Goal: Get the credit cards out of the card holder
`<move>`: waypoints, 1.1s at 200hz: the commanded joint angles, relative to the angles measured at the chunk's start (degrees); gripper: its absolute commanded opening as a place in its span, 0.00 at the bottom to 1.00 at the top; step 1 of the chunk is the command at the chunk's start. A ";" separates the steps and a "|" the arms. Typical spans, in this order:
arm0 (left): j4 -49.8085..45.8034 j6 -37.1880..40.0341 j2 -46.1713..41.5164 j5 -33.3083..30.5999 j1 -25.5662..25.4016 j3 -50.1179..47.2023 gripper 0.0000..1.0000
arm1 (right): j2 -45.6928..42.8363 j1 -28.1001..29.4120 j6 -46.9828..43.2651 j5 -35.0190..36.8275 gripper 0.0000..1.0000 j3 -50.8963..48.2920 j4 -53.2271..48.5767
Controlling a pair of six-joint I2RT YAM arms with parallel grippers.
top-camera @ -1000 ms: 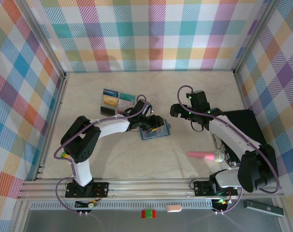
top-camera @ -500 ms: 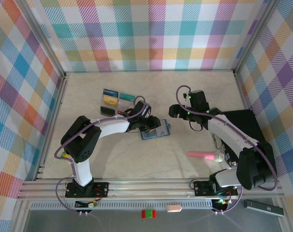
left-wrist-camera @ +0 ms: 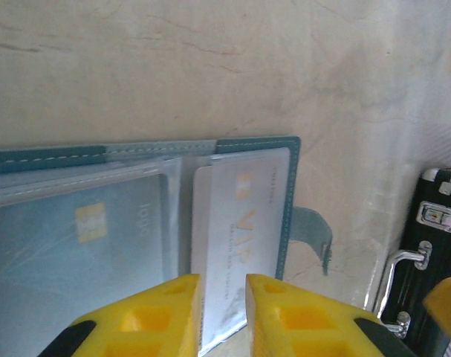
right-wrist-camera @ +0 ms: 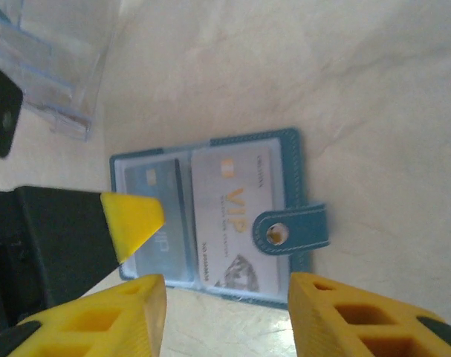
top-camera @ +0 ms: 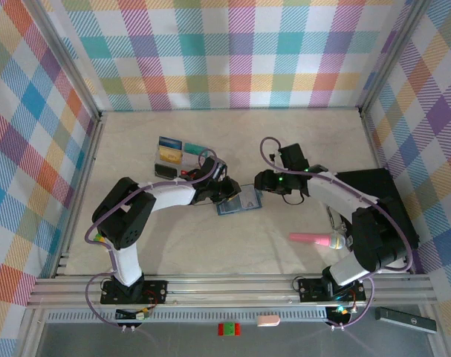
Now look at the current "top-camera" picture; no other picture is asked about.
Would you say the blue leather card holder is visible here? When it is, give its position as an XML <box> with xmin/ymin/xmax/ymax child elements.
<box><xmin>215</xmin><ymin>184</ymin><xmax>265</xmax><ymax>216</ymax></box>

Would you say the black credit card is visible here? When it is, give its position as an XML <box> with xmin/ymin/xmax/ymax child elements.
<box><xmin>154</xmin><ymin>163</ymin><xmax>178</xmax><ymax>182</ymax></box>

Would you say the gold credit card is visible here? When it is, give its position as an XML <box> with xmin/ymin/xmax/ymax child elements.
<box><xmin>158</xmin><ymin>145</ymin><xmax>184</xmax><ymax>164</ymax></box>

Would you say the blue credit card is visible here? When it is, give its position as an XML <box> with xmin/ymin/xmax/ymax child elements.
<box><xmin>158</xmin><ymin>135</ymin><xmax>184</xmax><ymax>149</ymax></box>

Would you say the clear plastic card organizer tray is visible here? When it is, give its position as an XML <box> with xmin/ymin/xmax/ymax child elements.
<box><xmin>153</xmin><ymin>135</ymin><xmax>211</xmax><ymax>183</ymax></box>

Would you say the pink toy microphone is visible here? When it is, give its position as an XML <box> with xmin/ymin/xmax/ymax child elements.
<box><xmin>288</xmin><ymin>231</ymin><xmax>348</xmax><ymax>251</ymax></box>

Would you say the black hard case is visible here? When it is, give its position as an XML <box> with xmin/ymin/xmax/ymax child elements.
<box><xmin>336</xmin><ymin>167</ymin><xmax>421</xmax><ymax>257</ymax></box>

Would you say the pink eraser block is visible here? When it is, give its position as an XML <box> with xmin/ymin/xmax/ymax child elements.
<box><xmin>256</xmin><ymin>314</ymin><xmax>281</xmax><ymax>328</ymax></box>

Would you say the red green toy block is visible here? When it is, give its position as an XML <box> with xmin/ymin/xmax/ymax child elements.
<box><xmin>217</xmin><ymin>322</ymin><xmax>242</xmax><ymax>337</ymax></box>

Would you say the black flat bar device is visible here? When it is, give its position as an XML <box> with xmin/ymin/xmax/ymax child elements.
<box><xmin>374</xmin><ymin>306</ymin><xmax>437</xmax><ymax>333</ymax></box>

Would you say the aluminium rear rail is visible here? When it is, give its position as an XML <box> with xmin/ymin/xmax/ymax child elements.
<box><xmin>98</xmin><ymin>106</ymin><xmax>363</xmax><ymax>115</ymax></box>

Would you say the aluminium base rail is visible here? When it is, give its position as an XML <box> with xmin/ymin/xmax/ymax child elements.
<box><xmin>26</xmin><ymin>274</ymin><xmax>436</xmax><ymax>309</ymax></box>

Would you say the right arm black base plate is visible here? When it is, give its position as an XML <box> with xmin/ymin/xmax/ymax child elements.
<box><xmin>297</xmin><ymin>277</ymin><xmax>367</xmax><ymax>303</ymax></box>

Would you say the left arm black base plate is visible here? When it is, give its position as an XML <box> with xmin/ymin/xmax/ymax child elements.
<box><xmin>100</xmin><ymin>279</ymin><xmax>169</xmax><ymax>305</ymax></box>

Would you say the slotted grey cable duct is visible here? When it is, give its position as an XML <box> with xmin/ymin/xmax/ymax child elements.
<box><xmin>46</xmin><ymin>310</ymin><xmax>328</xmax><ymax>323</ymax></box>

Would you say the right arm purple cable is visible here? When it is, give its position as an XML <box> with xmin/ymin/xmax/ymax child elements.
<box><xmin>259</xmin><ymin>135</ymin><xmax>414</xmax><ymax>330</ymax></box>

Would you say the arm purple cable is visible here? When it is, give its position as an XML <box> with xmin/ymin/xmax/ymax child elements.
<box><xmin>84</xmin><ymin>147</ymin><xmax>228</xmax><ymax>330</ymax></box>
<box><xmin>259</xmin><ymin>135</ymin><xmax>414</xmax><ymax>330</ymax></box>

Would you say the small wired connector board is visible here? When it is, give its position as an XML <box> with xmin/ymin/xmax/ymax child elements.
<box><xmin>327</xmin><ymin>305</ymin><xmax>357</xmax><ymax>317</ymax></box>
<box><xmin>115</xmin><ymin>307</ymin><xmax>152</xmax><ymax>321</ymax></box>

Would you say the aluminium frame post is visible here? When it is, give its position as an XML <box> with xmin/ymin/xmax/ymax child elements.
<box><xmin>357</xmin><ymin>0</ymin><xmax>434</xmax><ymax>116</ymax></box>
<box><xmin>27</xmin><ymin>0</ymin><xmax>103</xmax><ymax>122</ymax></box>

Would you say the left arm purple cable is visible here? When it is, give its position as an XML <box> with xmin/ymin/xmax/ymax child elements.
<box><xmin>84</xmin><ymin>147</ymin><xmax>228</xmax><ymax>330</ymax></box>

